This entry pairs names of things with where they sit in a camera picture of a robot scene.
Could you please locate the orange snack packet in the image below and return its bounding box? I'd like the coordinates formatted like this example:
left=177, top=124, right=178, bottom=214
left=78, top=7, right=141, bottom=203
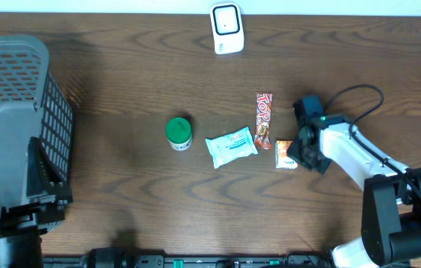
left=275, top=140, right=298, bottom=170

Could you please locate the red Top chocolate bar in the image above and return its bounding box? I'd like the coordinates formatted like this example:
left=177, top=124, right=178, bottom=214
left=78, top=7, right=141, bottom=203
left=253, top=92, right=273, bottom=150

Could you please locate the teal wet wipes pack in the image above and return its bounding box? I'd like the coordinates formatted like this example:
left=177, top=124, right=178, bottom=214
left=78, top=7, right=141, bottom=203
left=206, top=127, right=258, bottom=169

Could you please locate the green lid white jar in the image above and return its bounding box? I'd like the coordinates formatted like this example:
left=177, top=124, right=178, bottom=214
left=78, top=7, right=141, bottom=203
left=165, top=117, right=193, bottom=151

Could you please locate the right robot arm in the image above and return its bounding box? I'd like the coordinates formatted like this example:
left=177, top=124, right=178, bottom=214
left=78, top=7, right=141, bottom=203
left=287, top=96, right=421, bottom=267

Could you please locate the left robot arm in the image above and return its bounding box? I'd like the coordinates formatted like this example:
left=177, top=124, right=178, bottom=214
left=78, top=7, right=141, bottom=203
left=0, top=137, right=72, bottom=267

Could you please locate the white barcode scanner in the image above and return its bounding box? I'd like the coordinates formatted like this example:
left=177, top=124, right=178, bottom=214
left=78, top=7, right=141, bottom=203
left=209, top=2, right=244, bottom=55

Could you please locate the grey plastic shopping basket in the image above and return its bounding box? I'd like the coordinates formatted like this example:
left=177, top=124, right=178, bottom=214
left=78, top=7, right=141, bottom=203
left=0, top=36, right=75, bottom=208

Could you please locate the black mounting rail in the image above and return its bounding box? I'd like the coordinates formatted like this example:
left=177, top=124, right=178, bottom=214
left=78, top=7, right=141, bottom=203
left=43, top=254, right=336, bottom=268

